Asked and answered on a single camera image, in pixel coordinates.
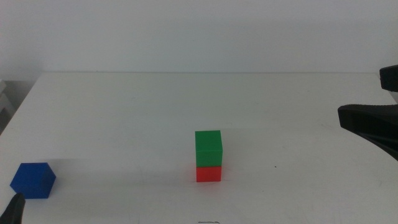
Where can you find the red cube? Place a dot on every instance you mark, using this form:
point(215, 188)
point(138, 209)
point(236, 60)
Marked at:
point(208, 174)

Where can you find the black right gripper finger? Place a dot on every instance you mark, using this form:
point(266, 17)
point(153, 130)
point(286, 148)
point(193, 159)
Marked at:
point(373, 121)
point(390, 77)

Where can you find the blue cube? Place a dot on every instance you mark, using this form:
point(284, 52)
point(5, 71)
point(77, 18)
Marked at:
point(31, 182)

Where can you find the green cube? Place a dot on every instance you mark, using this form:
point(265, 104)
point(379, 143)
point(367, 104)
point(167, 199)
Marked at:
point(208, 149)

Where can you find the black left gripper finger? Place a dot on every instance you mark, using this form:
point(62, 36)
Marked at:
point(14, 210)

